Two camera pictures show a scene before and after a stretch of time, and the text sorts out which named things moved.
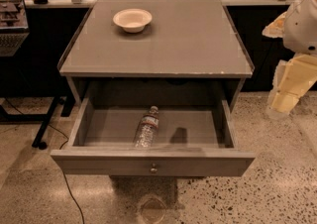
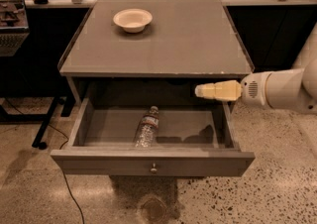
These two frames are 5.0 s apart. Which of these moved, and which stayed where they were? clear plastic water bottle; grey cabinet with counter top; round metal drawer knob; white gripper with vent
Moved: white gripper with vent
Stayed: round metal drawer knob; clear plastic water bottle; grey cabinet with counter top
